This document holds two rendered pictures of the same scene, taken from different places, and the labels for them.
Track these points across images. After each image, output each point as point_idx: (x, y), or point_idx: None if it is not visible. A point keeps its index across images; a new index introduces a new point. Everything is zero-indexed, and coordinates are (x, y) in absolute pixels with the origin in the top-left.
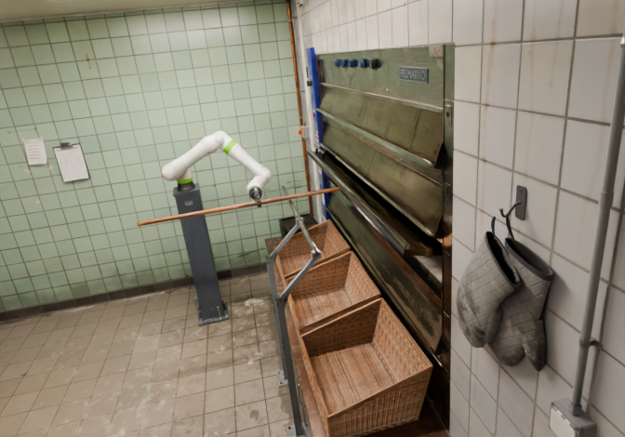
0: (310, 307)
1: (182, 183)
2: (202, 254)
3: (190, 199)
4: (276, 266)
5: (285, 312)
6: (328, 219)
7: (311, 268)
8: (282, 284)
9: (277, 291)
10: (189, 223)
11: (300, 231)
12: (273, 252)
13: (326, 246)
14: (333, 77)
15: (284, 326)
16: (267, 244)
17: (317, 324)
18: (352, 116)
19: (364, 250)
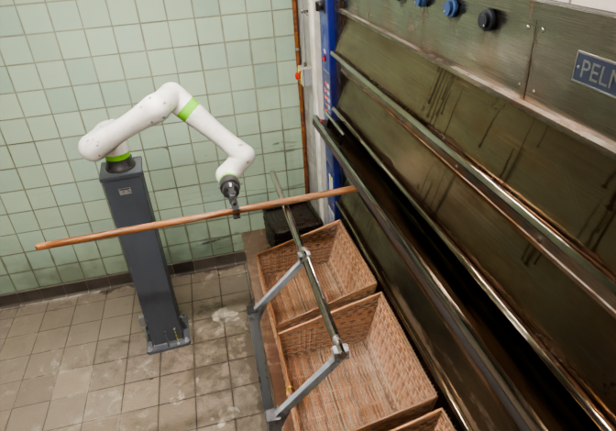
0: None
1: (114, 161)
2: (148, 261)
3: (126, 185)
4: (260, 288)
5: (277, 387)
6: (339, 220)
7: (315, 313)
8: (269, 325)
9: (263, 339)
10: (126, 220)
11: None
12: (260, 303)
13: (335, 259)
14: (368, 8)
15: None
16: (245, 242)
17: None
18: (412, 97)
19: (407, 308)
